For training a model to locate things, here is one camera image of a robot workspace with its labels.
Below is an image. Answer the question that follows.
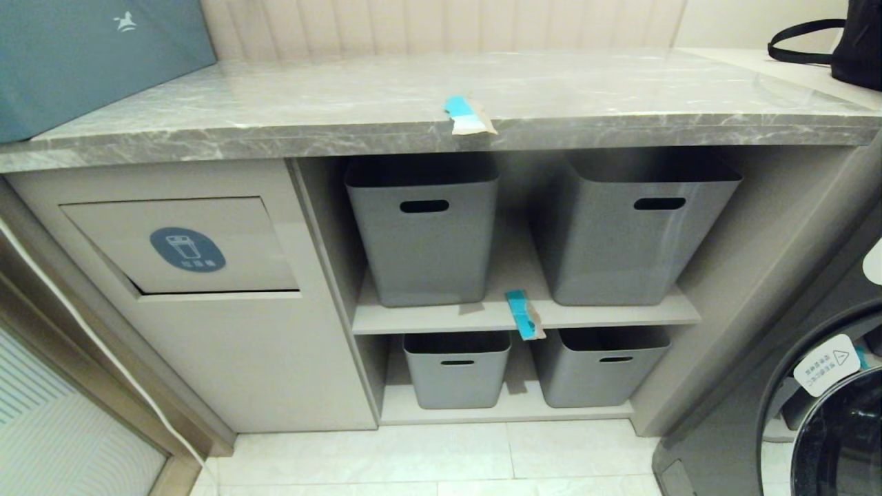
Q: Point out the teal barcode cardboard scrap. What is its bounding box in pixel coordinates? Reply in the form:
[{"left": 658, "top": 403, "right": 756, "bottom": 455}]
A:
[{"left": 504, "top": 289, "right": 547, "bottom": 342}]

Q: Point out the beige trash flap door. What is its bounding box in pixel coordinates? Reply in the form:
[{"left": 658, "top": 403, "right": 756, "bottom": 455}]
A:
[{"left": 59, "top": 196, "right": 301, "bottom": 297}]

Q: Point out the large grey plastic bin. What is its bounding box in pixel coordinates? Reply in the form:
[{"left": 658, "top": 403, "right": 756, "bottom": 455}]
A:
[
  {"left": 343, "top": 154, "right": 501, "bottom": 309},
  {"left": 529, "top": 149, "right": 744, "bottom": 307}
]

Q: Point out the small grey plastic bin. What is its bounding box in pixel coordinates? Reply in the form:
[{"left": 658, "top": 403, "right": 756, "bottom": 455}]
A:
[
  {"left": 531, "top": 326, "right": 673, "bottom": 409},
  {"left": 402, "top": 330, "right": 513, "bottom": 411}
]

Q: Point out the beige laundry cabinet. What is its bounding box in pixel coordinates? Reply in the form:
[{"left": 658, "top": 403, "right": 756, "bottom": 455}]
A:
[{"left": 0, "top": 141, "right": 882, "bottom": 439}]

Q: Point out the blue oval trash sticker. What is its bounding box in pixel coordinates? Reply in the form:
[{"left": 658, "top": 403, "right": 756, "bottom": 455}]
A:
[{"left": 149, "top": 227, "right": 227, "bottom": 273}]

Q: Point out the dark grey washing machine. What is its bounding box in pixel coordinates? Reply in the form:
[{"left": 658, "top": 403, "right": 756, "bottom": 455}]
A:
[{"left": 650, "top": 196, "right": 882, "bottom": 496}]

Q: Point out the teal box white horse logo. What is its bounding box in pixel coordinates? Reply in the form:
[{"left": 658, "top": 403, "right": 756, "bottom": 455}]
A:
[{"left": 0, "top": 0, "right": 218, "bottom": 145}]

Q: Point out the white warning label sticker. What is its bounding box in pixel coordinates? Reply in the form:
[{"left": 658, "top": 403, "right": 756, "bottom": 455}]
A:
[{"left": 792, "top": 333, "right": 863, "bottom": 398}]

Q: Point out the ribbed glass door panel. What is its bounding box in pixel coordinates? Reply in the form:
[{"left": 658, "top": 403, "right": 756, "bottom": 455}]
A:
[{"left": 0, "top": 324, "right": 170, "bottom": 496}]

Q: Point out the white oval washer patch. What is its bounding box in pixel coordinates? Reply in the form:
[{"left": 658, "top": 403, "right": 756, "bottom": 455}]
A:
[{"left": 863, "top": 238, "right": 882, "bottom": 285}]

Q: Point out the black bag with strap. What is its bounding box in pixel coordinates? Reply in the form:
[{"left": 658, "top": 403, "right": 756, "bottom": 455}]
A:
[{"left": 767, "top": 0, "right": 882, "bottom": 92}]

